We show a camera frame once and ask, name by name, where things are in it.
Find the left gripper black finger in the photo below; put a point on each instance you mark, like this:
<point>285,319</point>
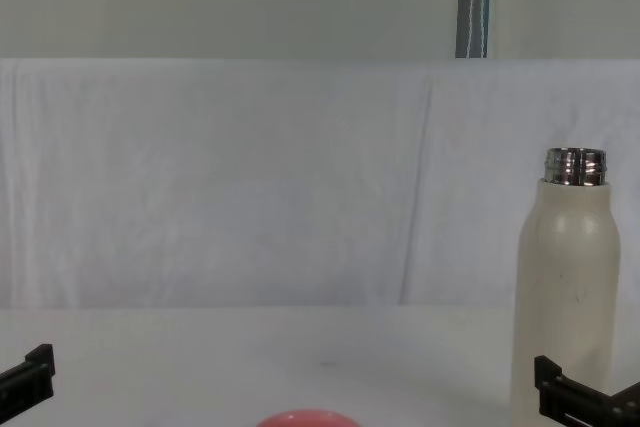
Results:
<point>39,372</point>

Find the pink cup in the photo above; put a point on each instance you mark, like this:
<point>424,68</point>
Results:
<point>308,420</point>

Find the white table cloth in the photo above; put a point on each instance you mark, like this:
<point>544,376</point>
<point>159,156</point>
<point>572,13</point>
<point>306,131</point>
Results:
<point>250,367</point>

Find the grey striped post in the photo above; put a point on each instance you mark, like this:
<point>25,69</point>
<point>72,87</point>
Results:
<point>473,2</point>

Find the white curtain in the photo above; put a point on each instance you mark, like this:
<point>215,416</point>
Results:
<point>250,187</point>

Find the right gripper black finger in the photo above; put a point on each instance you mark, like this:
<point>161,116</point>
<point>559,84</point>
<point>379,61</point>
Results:
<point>629,402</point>
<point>552,384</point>

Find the cream vacuum bottle steel neck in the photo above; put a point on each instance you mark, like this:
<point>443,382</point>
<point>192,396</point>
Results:
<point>567,277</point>

